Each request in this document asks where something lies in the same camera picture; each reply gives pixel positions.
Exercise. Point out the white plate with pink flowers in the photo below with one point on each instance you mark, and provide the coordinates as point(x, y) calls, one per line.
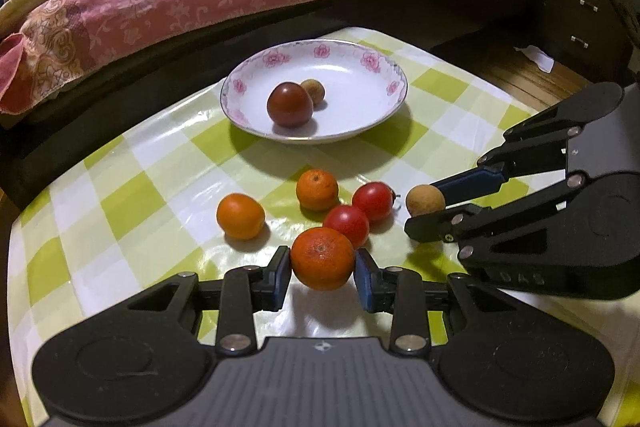
point(345, 77)

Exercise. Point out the brown longan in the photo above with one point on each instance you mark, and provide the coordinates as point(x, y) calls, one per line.
point(425, 201)
point(315, 91)

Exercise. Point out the dark nightstand with drawers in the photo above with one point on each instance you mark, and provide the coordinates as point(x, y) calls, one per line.
point(570, 17)

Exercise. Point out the small orange mandarin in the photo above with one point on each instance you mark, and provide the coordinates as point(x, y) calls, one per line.
point(317, 190)
point(240, 216)

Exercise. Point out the white paper scrap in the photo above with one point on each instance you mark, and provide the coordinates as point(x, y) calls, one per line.
point(540, 57)

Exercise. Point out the large orange mandarin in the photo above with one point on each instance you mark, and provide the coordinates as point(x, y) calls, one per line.
point(322, 258)

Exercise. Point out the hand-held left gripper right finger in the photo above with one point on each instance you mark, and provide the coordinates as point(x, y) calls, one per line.
point(363, 281)

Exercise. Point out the dark bed frame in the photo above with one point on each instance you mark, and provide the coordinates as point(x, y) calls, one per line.
point(125, 94)

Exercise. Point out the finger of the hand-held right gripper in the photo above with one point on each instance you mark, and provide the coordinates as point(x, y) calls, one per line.
point(470, 182)
point(435, 227)

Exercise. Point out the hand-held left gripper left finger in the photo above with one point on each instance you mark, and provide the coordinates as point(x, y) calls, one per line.
point(282, 278)

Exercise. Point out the green checked tablecloth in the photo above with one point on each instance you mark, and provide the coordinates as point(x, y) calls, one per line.
point(150, 187)

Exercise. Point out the dark red tomato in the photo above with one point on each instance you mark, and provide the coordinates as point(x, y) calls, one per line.
point(290, 104)

